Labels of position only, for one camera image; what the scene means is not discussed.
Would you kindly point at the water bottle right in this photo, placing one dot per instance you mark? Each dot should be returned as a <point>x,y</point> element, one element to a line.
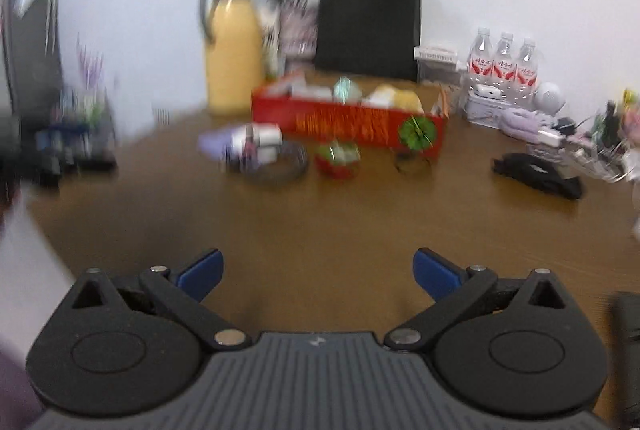
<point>526,73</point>

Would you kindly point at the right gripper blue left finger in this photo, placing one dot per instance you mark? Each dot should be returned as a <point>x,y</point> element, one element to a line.
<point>202,276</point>

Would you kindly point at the yellow white plush toy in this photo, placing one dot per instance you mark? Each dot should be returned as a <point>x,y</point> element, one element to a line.
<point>390,97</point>

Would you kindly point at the water bottle middle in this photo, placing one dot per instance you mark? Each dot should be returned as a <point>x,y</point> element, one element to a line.
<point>503,68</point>

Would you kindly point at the lavender tin box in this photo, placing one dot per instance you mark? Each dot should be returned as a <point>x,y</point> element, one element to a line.
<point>482,111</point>

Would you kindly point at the white earbuds case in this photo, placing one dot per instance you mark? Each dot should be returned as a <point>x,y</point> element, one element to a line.
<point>488,91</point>

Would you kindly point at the purple fluffy scrunchie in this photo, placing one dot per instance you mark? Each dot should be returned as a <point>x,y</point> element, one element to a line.
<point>523,125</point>

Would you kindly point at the pink textured vase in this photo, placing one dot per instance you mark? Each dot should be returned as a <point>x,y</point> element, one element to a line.
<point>298,32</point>

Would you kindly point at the clear plastic storage container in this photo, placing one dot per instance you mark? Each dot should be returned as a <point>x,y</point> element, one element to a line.
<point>446,73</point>

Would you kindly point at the purple cloth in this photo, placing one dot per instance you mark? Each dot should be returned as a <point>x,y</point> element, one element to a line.
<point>221,143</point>

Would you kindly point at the red orange cardboard box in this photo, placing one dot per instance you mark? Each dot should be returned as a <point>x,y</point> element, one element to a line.
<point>326,120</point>

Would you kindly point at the white round lamp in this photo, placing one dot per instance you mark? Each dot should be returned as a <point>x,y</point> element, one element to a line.
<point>549,98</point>

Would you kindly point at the black strap pouch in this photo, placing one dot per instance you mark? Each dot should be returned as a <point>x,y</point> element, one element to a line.
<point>538,174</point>

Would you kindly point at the black paper shopping bag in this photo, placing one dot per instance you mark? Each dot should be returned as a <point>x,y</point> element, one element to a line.
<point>368,37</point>

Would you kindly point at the clear crumpled plastic packet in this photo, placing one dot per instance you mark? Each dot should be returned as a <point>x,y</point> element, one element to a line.
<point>345,90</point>

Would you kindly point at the water bottle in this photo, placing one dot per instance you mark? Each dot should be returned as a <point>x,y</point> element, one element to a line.
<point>503,68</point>
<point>480,59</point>
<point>526,73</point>

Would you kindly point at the water bottle left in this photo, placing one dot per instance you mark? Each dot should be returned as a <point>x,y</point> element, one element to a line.
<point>480,59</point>

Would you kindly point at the yellow thermos jug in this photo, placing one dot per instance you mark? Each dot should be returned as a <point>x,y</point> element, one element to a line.
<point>234,64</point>

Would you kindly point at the red green fruit ornament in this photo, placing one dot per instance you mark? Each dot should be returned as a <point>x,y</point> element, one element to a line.
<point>338,160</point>

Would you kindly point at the white green milk carton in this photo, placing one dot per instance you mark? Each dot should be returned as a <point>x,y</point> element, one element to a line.
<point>269,18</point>

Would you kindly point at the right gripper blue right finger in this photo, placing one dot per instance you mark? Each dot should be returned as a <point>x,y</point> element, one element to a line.
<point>437,276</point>

